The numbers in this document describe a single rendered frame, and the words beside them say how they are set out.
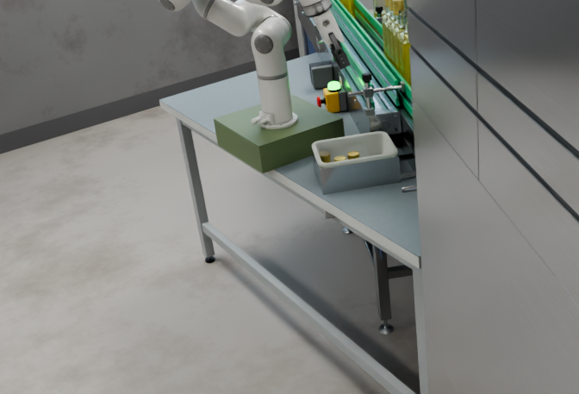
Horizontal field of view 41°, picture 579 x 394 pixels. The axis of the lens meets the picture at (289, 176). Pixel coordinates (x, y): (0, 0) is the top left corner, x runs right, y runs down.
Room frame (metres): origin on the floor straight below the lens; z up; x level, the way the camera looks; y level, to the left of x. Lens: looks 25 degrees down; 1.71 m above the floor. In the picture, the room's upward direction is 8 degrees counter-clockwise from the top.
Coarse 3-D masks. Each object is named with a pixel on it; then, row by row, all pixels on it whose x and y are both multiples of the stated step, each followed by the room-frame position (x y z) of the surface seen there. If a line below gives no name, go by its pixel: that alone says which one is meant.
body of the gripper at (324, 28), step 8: (328, 8) 2.01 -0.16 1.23; (312, 16) 2.01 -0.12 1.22; (320, 16) 2.00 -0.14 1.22; (328, 16) 2.00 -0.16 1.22; (320, 24) 2.00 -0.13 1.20; (328, 24) 2.01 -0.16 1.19; (336, 24) 2.00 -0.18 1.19; (320, 32) 2.02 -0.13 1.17; (328, 32) 1.99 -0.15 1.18; (336, 32) 1.99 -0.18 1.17; (328, 40) 1.99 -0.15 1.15; (336, 40) 2.01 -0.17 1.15; (344, 40) 2.00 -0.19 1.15
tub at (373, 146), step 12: (372, 132) 2.07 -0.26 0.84; (384, 132) 2.06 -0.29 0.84; (312, 144) 2.04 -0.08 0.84; (324, 144) 2.05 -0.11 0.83; (336, 144) 2.06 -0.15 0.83; (348, 144) 2.06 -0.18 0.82; (360, 144) 2.06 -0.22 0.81; (372, 144) 2.06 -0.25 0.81; (384, 144) 2.03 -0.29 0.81; (336, 156) 2.05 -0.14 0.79; (360, 156) 2.06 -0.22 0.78; (372, 156) 1.90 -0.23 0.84; (384, 156) 1.90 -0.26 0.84
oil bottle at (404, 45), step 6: (402, 36) 2.18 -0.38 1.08; (402, 42) 2.17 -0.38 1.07; (408, 42) 2.16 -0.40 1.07; (402, 48) 2.17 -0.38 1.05; (408, 48) 2.16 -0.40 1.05; (402, 54) 2.17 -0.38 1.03; (408, 54) 2.16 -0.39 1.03; (402, 60) 2.18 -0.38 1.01; (408, 60) 2.16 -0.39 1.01; (402, 66) 2.18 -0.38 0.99; (408, 66) 2.16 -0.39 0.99; (402, 72) 2.19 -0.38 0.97; (408, 72) 2.16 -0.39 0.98; (408, 78) 2.16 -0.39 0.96
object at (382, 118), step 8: (376, 112) 2.11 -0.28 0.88; (384, 112) 2.10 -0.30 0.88; (392, 112) 2.10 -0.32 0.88; (400, 112) 2.10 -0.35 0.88; (368, 120) 2.11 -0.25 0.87; (376, 120) 2.09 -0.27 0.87; (384, 120) 2.10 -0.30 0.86; (392, 120) 2.10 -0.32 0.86; (400, 120) 2.10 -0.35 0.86; (376, 128) 2.09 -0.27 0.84; (384, 128) 2.09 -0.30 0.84; (392, 128) 2.10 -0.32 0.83; (400, 128) 2.10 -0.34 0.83
